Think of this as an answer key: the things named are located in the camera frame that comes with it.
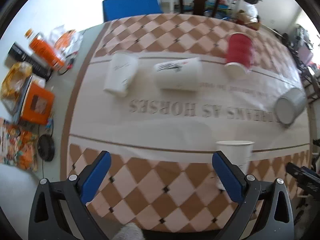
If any white paper cup upside down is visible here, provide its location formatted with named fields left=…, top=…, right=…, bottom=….
left=103, top=50, right=138, bottom=98

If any red ribbed paper cup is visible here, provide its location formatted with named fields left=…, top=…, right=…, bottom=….
left=225, top=33, right=255, bottom=79

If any black round lid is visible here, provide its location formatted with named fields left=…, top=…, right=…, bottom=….
left=37, top=134, right=55, bottom=162

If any white paper cup with print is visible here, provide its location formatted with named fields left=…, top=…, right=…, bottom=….
left=152, top=57, right=202, bottom=92

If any red cardboard box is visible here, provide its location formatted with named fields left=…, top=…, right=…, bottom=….
left=236, top=10, right=261, bottom=31

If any colourful snack bag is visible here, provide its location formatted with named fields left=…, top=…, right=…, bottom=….
left=0, top=118, right=38, bottom=171

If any white plastic bag on table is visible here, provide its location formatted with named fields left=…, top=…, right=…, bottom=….
left=48, top=25, right=83, bottom=60

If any dark wooden side chair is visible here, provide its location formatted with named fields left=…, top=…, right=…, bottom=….
left=292, top=51, right=319, bottom=105

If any checkered brown table cloth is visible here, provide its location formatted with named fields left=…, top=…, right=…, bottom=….
left=60, top=14, right=310, bottom=232

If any yellow plastic bag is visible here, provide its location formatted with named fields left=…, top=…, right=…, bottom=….
left=1, top=62, right=33, bottom=103

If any orange box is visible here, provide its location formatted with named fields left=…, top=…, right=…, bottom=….
left=20, top=82, right=55, bottom=125

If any grey ribbed mug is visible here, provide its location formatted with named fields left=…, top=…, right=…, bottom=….
left=274, top=87, right=307, bottom=126

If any orange juice bottle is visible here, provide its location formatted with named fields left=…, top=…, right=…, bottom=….
left=24, top=29, right=65, bottom=70

